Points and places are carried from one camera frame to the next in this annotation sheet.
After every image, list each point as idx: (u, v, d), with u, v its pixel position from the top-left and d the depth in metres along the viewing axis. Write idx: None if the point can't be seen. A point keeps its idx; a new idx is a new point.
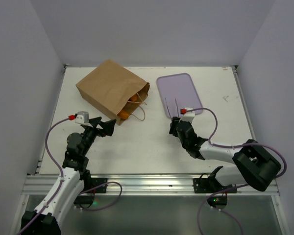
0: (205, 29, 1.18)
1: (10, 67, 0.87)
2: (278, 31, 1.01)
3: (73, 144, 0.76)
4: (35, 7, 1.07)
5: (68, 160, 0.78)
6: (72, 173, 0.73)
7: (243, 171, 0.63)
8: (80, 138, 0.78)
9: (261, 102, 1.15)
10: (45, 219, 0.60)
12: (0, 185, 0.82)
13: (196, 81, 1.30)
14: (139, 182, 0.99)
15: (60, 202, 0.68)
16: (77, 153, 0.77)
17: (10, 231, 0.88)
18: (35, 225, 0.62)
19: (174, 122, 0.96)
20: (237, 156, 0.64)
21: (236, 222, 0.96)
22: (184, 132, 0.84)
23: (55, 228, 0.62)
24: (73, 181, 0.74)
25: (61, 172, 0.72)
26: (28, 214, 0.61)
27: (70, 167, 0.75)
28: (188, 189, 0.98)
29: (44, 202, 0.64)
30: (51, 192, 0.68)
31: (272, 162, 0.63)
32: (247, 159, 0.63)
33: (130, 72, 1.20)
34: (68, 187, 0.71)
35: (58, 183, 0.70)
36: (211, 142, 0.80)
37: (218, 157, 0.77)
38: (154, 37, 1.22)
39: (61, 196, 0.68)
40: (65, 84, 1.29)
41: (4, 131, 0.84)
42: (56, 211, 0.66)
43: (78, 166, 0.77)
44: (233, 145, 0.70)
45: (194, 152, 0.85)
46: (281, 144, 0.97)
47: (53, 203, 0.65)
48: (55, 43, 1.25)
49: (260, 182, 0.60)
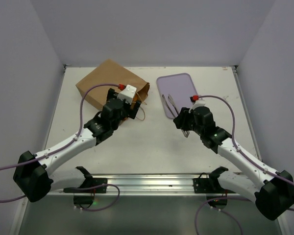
0: (205, 28, 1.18)
1: (11, 67, 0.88)
2: (278, 30, 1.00)
3: (110, 106, 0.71)
4: (36, 7, 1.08)
5: (94, 121, 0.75)
6: (88, 137, 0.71)
7: (262, 198, 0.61)
8: (120, 105, 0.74)
9: (261, 102, 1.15)
10: (37, 168, 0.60)
12: (1, 184, 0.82)
13: (196, 81, 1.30)
14: (138, 181, 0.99)
15: (61, 159, 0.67)
16: (107, 118, 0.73)
17: (10, 231, 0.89)
18: (30, 167, 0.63)
19: (183, 113, 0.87)
20: (266, 187, 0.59)
21: (237, 223, 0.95)
22: (202, 117, 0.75)
23: (43, 183, 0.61)
24: (86, 144, 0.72)
25: (79, 131, 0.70)
26: (27, 154, 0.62)
27: (90, 129, 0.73)
28: (187, 189, 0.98)
29: (46, 152, 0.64)
30: (58, 146, 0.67)
31: (291, 199, 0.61)
32: (276, 193, 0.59)
33: (130, 73, 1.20)
34: (78, 148, 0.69)
35: (69, 140, 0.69)
36: (237, 144, 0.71)
37: (237, 165, 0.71)
38: (153, 37, 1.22)
39: (66, 153, 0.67)
40: (65, 85, 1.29)
41: (3, 131, 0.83)
42: (54, 166, 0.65)
43: (99, 132, 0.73)
44: (266, 170, 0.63)
45: (209, 141, 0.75)
46: (283, 144, 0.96)
47: (53, 157, 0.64)
48: (55, 44, 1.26)
49: (274, 213, 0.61)
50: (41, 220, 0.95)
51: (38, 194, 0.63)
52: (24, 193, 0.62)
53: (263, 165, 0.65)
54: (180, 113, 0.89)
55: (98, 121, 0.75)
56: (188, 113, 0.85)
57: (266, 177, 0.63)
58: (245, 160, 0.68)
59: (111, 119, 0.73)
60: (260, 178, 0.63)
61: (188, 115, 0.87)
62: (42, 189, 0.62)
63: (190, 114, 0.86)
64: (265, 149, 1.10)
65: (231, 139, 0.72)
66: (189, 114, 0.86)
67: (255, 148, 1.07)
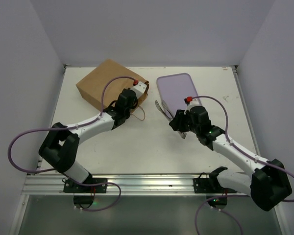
0: (205, 28, 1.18)
1: (11, 67, 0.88)
2: (278, 30, 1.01)
3: (125, 95, 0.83)
4: (36, 8, 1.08)
5: (110, 108, 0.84)
6: (109, 119, 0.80)
7: (254, 186, 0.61)
8: (133, 94, 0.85)
9: (261, 101, 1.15)
10: (69, 137, 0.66)
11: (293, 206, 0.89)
12: (0, 185, 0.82)
13: (196, 81, 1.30)
14: (138, 181, 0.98)
15: (86, 133, 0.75)
16: (121, 105, 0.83)
17: (10, 231, 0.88)
18: (60, 136, 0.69)
19: (179, 115, 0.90)
20: (257, 174, 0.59)
21: (236, 222, 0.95)
22: (197, 116, 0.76)
23: (72, 152, 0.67)
24: (106, 125, 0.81)
25: (101, 113, 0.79)
26: (59, 125, 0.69)
27: (109, 114, 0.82)
28: (187, 189, 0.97)
29: (76, 124, 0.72)
30: (85, 120, 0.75)
31: (285, 189, 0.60)
32: (266, 180, 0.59)
33: (129, 71, 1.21)
34: (100, 126, 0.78)
35: (93, 118, 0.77)
36: (230, 138, 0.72)
37: (232, 158, 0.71)
38: (153, 37, 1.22)
39: (92, 129, 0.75)
40: (65, 84, 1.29)
41: (4, 132, 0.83)
42: (83, 137, 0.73)
43: (116, 117, 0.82)
44: (257, 159, 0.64)
45: (204, 138, 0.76)
46: (282, 143, 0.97)
47: (82, 129, 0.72)
48: (55, 44, 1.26)
49: (267, 201, 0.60)
50: (40, 220, 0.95)
51: (65, 163, 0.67)
52: (52, 164, 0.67)
53: (255, 155, 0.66)
54: (176, 115, 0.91)
55: (113, 109, 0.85)
56: (184, 114, 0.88)
57: (257, 166, 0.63)
58: (237, 151, 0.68)
59: (125, 106, 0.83)
60: (251, 167, 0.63)
61: (184, 116, 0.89)
62: (71, 158, 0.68)
63: (185, 115, 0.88)
64: (265, 149, 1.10)
65: (225, 134, 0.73)
66: (185, 115, 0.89)
67: (255, 148, 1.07)
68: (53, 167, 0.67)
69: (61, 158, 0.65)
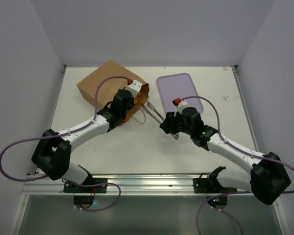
0: (205, 28, 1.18)
1: (11, 67, 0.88)
2: (278, 30, 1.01)
3: (121, 96, 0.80)
4: (36, 7, 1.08)
5: (106, 110, 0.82)
6: (103, 122, 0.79)
7: (254, 182, 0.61)
8: (129, 96, 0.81)
9: (261, 101, 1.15)
10: (60, 145, 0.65)
11: (293, 205, 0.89)
12: (0, 185, 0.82)
13: (196, 81, 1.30)
14: (138, 181, 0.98)
15: (80, 139, 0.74)
16: (116, 106, 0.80)
17: (10, 231, 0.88)
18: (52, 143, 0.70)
19: (169, 118, 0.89)
20: (256, 169, 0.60)
21: (236, 222, 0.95)
22: (190, 118, 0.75)
23: (64, 159, 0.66)
24: (101, 127, 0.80)
25: (95, 116, 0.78)
26: (50, 132, 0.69)
27: (104, 116, 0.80)
28: (187, 189, 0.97)
29: (68, 130, 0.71)
30: (77, 126, 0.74)
31: (283, 178, 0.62)
32: (265, 174, 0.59)
33: (126, 71, 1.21)
34: (93, 130, 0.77)
35: (87, 123, 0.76)
36: (224, 137, 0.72)
37: (227, 156, 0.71)
38: (153, 37, 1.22)
39: (85, 133, 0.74)
40: (65, 84, 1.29)
41: (4, 132, 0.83)
42: (76, 142, 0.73)
43: (111, 119, 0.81)
44: (253, 154, 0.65)
45: (198, 140, 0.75)
46: (282, 143, 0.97)
47: (74, 135, 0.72)
48: (55, 44, 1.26)
49: (267, 195, 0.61)
50: (40, 220, 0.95)
51: (58, 171, 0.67)
52: (44, 172, 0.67)
53: (250, 151, 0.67)
54: (166, 118, 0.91)
55: (109, 111, 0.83)
56: (174, 117, 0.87)
57: (254, 161, 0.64)
58: (233, 149, 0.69)
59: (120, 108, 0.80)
60: (249, 163, 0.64)
61: (175, 119, 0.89)
62: (63, 165, 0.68)
63: (176, 117, 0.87)
64: (265, 149, 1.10)
65: (218, 134, 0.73)
66: (175, 118, 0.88)
67: (255, 148, 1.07)
68: (46, 174, 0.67)
69: (53, 166, 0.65)
